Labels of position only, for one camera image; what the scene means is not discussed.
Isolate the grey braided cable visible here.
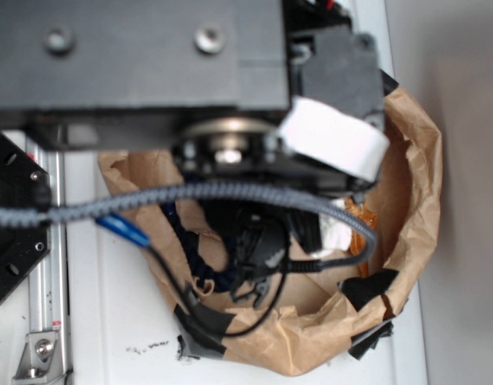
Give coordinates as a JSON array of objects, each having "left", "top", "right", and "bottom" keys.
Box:
[{"left": 0, "top": 180, "right": 378, "bottom": 274}]

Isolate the white label tag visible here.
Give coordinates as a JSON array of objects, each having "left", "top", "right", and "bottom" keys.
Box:
[{"left": 279, "top": 95, "right": 390, "bottom": 183}]

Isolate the white paper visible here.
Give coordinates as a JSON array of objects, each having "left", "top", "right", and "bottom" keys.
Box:
[{"left": 310, "top": 213, "right": 352, "bottom": 259}]

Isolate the orange striped conch shell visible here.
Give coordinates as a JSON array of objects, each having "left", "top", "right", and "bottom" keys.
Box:
[{"left": 344, "top": 198, "right": 379, "bottom": 278}]

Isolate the thin black wire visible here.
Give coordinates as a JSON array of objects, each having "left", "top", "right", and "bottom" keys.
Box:
[{"left": 95, "top": 214, "right": 291, "bottom": 338}]

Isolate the dark blue twisted rope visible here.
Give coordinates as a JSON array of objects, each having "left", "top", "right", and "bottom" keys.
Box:
[{"left": 160, "top": 201, "right": 239, "bottom": 294}]

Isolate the brown paper bag basin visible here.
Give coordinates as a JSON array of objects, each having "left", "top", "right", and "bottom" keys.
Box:
[{"left": 97, "top": 70, "right": 445, "bottom": 377}]

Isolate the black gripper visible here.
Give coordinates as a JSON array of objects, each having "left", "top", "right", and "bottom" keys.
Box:
[{"left": 203, "top": 201, "right": 322, "bottom": 308}]

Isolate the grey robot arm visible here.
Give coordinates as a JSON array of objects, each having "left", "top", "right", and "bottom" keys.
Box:
[{"left": 0, "top": 1, "right": 388, "bottom": 305}]

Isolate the metal corner bracket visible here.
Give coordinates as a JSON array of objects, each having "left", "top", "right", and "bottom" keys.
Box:
[{"left": 12, "top": 330, "right": 70, "bottom": 384}]

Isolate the black octagonal mount plate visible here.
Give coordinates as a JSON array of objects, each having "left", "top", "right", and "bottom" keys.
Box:
[{"left": 0, "top": 133, "right": 50, "bottom": 305}]

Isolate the aluminium extrusion rail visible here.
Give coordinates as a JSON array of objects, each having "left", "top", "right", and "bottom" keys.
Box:
[{"left": 26, "top": 140, "right": 71, "bottom": 369}]

